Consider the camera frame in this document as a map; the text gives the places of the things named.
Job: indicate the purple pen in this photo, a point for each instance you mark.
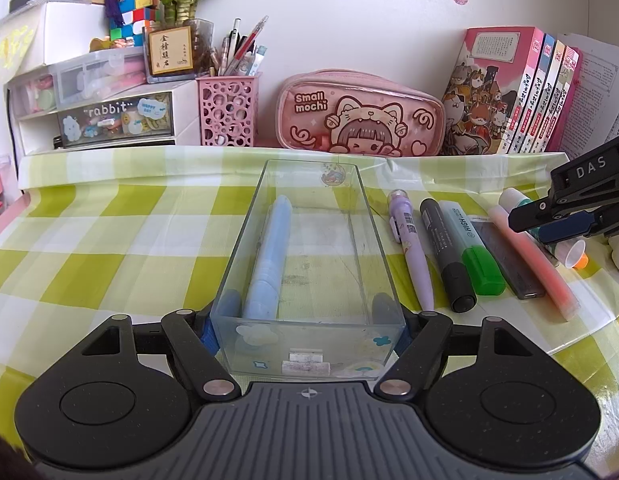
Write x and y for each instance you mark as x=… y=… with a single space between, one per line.
x=414 y=255

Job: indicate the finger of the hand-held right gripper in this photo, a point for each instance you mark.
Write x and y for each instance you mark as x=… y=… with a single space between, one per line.
x=567 y=226
x=532 y=215

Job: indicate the pink spine book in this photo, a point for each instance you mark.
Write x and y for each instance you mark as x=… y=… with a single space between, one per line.
x=564 y=100

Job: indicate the book with illustrated cover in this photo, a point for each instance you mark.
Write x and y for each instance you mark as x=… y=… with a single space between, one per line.
x=484 y=95

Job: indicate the green white glue stick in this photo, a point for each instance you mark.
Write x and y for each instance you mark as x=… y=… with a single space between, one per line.
x=514 y=197

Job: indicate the grey pencil lead case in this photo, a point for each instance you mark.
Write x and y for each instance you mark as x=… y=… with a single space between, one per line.
x=509 y=260

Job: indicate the light blue pen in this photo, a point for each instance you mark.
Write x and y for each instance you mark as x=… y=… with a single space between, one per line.
x=272 y=255

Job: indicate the pink highlighter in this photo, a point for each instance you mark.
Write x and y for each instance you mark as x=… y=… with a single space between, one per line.
x=542 y=270

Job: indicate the clear plastic box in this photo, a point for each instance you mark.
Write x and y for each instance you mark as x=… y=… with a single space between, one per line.
x=334 y=260

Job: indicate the white drawer organizer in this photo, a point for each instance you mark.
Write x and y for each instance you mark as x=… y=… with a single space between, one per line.
x=114 y=110

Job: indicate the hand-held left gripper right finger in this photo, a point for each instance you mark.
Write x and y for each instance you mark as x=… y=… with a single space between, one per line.
x=401 y=346

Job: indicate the bunch of pens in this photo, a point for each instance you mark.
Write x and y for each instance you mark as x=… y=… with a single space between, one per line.
x=239 y=52

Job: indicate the glass vase with label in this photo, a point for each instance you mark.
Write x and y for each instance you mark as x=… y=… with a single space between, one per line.
x=172 y=52

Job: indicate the cream spine book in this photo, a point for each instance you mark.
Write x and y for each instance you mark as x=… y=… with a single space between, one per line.
x=553 y=95

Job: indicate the white storage box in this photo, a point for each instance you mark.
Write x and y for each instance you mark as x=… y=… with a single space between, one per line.
x=64 y=35

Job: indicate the green highlighter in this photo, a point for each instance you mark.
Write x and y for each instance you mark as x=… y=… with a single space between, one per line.
x=482 y=265

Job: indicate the blue spine book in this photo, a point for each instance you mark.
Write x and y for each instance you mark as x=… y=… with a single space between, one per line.
x=542 y=90

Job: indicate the green checkered tablecloth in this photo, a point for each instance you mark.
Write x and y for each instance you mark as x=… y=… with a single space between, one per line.
x=114 y=240

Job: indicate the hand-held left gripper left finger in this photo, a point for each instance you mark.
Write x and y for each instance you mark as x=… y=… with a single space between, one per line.
x=208 y=337

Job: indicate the black marker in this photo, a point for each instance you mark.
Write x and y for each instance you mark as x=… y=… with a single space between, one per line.
x=447 y=255

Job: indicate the pink cartoon pencil case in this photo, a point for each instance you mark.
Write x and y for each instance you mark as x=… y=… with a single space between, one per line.
x=359 y=115

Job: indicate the pink perforated pen holder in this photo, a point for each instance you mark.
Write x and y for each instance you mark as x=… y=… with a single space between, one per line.
x=229 y=110

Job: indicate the stack of printed papers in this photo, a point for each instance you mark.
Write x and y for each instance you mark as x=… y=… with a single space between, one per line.
x=599 y=90

